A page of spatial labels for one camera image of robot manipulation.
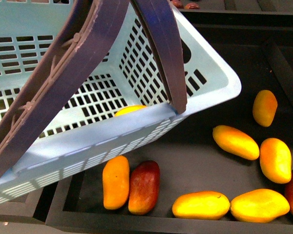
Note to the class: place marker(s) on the yellow lemon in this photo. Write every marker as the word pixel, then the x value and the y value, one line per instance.
pixel 129 109

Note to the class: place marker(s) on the light blue plastic basket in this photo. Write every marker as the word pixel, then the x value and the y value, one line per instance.
pixel 85 132

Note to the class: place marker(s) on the yellow mango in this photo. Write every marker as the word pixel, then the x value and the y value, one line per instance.
pixel 259 206
pixel 276 160
pixel 205 205
pixel 235 142

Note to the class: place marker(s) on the brown basket handle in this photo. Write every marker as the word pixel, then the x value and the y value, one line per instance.
pixel 83 42

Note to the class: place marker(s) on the orange mango left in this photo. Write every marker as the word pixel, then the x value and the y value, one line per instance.
pixel 115 178

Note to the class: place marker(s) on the orange mango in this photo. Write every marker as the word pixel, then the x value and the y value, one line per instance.
pixel 264 108
pixel 115 178

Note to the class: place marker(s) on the red mango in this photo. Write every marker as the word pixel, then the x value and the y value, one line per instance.
pixel 144 188

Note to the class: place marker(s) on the black mango tray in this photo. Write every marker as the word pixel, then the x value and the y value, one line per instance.
pixel 259 47

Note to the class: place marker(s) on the orange mango upper right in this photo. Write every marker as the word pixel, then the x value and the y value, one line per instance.
pixel 264 108

